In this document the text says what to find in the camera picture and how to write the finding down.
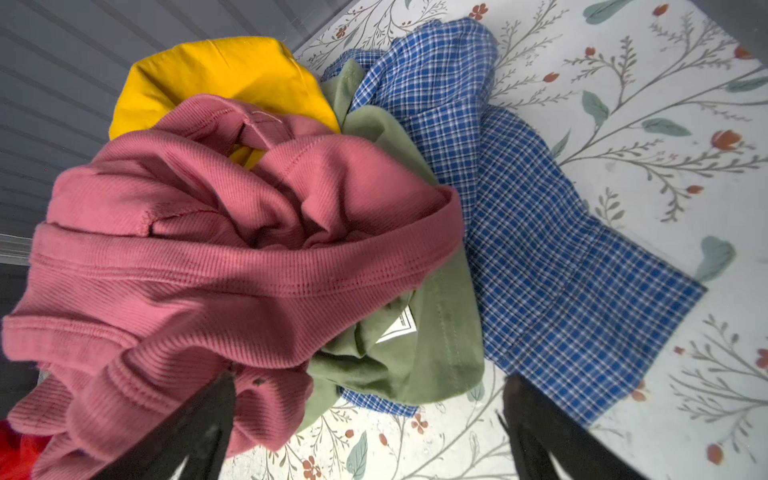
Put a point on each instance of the red cloth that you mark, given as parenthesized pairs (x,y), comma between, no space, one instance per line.
(19,453)

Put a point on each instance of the yellow cloth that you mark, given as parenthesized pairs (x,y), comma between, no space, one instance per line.
(255,70)

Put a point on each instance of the mauve pink ribbed cloth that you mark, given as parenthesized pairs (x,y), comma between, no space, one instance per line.
(223,239)

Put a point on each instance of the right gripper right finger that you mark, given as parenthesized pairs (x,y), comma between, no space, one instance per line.
(541,436)

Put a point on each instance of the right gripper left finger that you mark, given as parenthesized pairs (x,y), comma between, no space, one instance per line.
(190,444)

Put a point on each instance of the blue checked cloth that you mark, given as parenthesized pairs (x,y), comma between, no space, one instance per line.
(574,306)

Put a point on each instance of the olive green cloth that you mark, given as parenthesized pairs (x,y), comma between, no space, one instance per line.
(424,347)

